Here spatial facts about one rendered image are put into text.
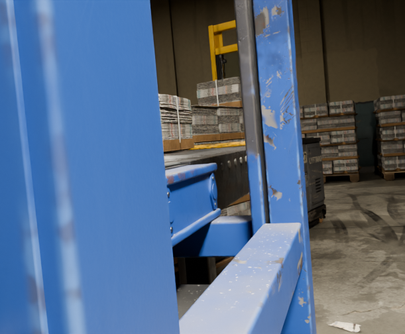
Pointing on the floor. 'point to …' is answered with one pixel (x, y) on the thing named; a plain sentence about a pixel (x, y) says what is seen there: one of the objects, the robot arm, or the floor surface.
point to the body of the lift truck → (313, 180)
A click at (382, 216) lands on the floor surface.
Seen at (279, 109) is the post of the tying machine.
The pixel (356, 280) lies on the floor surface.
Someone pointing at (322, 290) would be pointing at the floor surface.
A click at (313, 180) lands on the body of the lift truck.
